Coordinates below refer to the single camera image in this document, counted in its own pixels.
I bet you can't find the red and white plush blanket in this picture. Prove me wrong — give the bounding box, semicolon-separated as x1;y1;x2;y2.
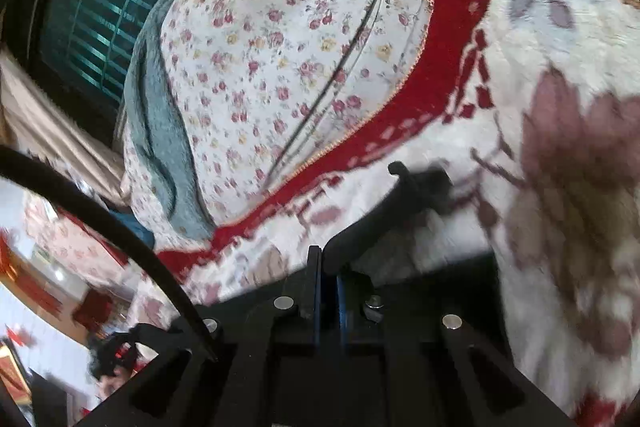
155;0;640;427

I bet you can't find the window with green glass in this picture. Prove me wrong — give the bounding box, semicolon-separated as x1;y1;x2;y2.
29;0;213;110

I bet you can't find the grey towel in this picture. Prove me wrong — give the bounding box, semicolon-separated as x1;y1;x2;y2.
121;0;217;242

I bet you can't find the black cable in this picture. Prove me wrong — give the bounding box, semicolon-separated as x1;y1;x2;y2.
0;145;220;363

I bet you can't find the floral cushion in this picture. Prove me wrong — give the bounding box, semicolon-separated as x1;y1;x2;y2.
24;194;128;275

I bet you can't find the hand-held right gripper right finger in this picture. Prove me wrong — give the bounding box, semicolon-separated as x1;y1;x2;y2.
335;276;577;427

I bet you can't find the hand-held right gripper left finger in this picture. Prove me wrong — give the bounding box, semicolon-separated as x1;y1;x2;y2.
85;245;322;427

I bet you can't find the floral bed sheet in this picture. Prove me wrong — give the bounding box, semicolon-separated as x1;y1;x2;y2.
121;0;467;229

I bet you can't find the blue bag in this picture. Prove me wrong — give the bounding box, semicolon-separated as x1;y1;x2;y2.
107;209;156;249

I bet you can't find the beige curtain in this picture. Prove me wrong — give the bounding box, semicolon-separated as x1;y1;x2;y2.
0;49;128;205

